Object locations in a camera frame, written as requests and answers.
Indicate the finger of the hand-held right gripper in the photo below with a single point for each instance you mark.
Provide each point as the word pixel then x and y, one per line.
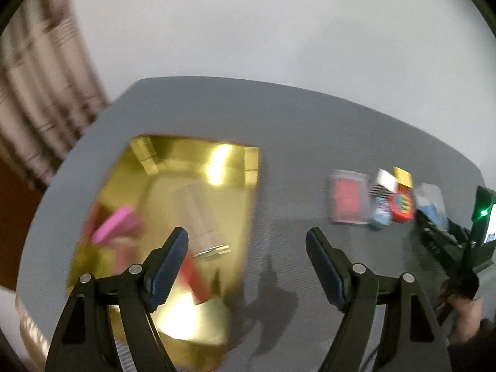
pixel 441 250
pixel 438 228

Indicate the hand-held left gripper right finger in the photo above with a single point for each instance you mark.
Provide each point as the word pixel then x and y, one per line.
pixel 326 275

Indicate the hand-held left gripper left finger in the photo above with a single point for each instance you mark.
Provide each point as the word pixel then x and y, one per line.
pixel 168 271

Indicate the clear box with blue card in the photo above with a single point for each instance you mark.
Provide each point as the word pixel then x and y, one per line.
pixel 432 201

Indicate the red block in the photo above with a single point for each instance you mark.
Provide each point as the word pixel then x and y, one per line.
pixel 195 279

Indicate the round red tin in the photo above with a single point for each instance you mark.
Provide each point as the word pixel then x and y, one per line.
pixel 403 205

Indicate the round blue tin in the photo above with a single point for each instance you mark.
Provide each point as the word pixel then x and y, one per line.
pixel 380 213

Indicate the yellow cube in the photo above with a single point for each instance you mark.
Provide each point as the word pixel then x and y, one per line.
pixel 403 176

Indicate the pink block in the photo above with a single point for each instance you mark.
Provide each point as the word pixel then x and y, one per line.
pixel 116 224

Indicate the white zebra striped cube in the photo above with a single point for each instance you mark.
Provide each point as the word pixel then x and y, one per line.
pixel 383 182

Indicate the red tin box gold interior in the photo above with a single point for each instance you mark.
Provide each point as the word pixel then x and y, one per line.
pixel 217 209

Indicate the clear case with red card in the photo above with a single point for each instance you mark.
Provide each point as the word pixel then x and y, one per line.
pixel 348 197

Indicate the person's right hand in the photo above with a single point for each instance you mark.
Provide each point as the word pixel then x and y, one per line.
pixel 467 319

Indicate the beige satin cloth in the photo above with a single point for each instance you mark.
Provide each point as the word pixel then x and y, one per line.
pixel 33 329

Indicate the brown wooden door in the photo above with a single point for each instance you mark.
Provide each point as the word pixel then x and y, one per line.
pixel 15 186

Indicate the beige patterned curtain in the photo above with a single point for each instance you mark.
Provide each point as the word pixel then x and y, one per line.
pixel 42 85

